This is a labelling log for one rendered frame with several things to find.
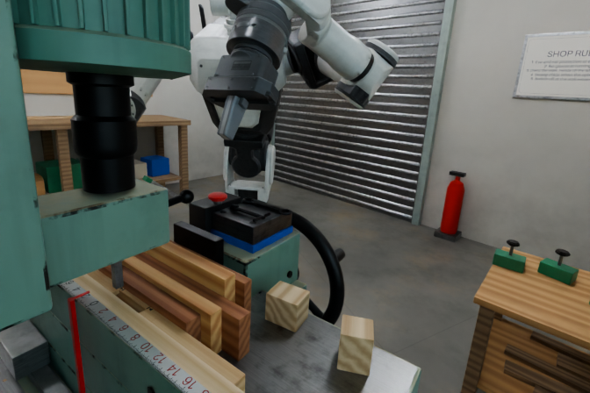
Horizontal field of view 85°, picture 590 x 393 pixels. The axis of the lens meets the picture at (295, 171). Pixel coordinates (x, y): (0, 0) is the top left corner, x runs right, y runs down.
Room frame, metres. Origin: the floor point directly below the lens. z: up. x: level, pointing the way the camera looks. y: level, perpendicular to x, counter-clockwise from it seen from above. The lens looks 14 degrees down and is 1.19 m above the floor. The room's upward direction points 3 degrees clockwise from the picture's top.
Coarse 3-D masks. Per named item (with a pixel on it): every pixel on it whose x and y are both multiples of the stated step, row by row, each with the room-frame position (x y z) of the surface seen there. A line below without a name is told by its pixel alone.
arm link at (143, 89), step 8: (136, 80) 0.87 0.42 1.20; (144, 80) 0.88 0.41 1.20; (152, 80) 0.90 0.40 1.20; (160, 80) 0.93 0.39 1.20; (136, 88) 0.86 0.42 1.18; (144, 88) 0.88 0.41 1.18; (152, 88) 0.90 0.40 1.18; (136, 96) 0.84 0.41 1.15; (144, 96) 0.88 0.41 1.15; (136, 104) 0.83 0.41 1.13; (144, 104) 0.86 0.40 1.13; (136, 112) 0.83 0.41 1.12; (136, 120) 0.83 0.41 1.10
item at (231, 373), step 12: (96, 276) 0.37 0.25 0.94; (156, 312) 0.31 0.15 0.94; (156, 324) 0.29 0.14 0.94; (168, 324) 0.30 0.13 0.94; (180, 336) 0.28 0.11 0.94; (192, 348) 0.26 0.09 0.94; (204, 348) 0.27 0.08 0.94; (204, 360) 0.25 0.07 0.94; (216, 360) 0.25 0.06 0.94; (228, 372) 0.24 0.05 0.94; (240, 372) 0.24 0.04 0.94; (240, 384) 0.23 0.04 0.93
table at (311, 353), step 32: (32, 320) 0.39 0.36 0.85; (256, 320) 0.36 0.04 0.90; (320, 320) 0.37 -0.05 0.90; (64, 352) 0.34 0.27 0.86; (224, 352) 0.30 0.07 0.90; (256, 352) 0.31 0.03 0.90; (288, 352) 0.31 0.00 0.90; (320, 352) 0.31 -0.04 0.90; (384, 352) 0.32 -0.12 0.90; (96, 384) 0.29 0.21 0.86; (256, 384) 0.27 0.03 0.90; (288, 384) 0.27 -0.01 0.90; (320, 384) 0.27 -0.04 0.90; (352, 384) 0.27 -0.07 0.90; (384, 384) 0.27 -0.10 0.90; (416, 384) 0.28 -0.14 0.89
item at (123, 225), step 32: (64, 192) 0.33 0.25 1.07; (128, 192) 0.34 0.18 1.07; (160, 192) 0.35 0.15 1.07; (64, 224) 0.27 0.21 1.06; (96, 224) 0.30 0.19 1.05; (128, 224) 0.32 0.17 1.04; (160, 224) 0.35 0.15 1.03; (64, 256) 0.27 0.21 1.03; (96, 256) 0.29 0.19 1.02; (128, 256) 0.32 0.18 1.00
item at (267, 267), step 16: (288, 240) 0.48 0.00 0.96; (224, 256) 0.42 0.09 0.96; (240, 256) 0.41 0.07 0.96; (256, 256) 0.42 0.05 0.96; (272, 256) 0.44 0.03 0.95; (288, 256) 0.48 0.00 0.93; (240, 272) 0.40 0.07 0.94; (256, 272) 0.41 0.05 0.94; (272, 272) 0.45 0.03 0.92; (288, 272) 0.48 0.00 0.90; (256, 288) 0.42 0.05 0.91
